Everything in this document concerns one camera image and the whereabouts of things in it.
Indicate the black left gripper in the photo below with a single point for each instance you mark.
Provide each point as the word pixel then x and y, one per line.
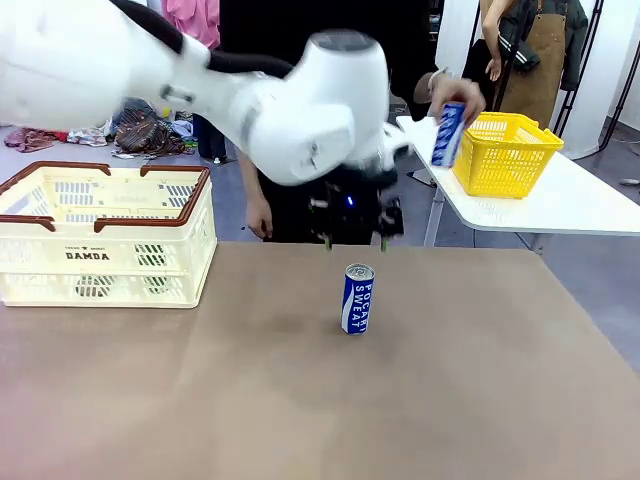
pixel 352 207

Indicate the blue Pocari Sweat can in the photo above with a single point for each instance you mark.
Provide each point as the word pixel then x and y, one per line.
pixel 447 140
pixel 357 305

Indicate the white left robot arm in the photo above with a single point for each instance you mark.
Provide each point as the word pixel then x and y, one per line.
pixel 310 125

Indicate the person's left forearm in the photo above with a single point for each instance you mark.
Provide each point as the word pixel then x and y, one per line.
pixel 424 89

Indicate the person's right forearm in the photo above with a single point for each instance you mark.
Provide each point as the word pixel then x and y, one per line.
pixel 252 180

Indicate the yellow plastic basket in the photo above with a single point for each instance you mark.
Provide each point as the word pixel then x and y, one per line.
pixel 505 165

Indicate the person's right hand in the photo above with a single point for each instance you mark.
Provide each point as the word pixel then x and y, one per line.
pixel 260 220

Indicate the person's left hand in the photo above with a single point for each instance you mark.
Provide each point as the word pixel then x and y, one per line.
pixel 460 92

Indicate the white wristwatch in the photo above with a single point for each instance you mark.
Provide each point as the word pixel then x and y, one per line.
pixel 441 74

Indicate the person torso in black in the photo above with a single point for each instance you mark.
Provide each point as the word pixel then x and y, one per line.
pixel 280 30

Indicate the white side table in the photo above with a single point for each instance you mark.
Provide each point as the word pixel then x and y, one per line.
pixel 575 205

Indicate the pile of colourful clothes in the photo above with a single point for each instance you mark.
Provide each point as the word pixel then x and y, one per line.
pixel 145 135

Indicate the black tripod stand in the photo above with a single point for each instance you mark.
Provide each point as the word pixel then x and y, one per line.
pixel 569 102
pixel 622 95

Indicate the background person in pink top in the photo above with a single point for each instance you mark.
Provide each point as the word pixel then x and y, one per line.
pixel 200 22

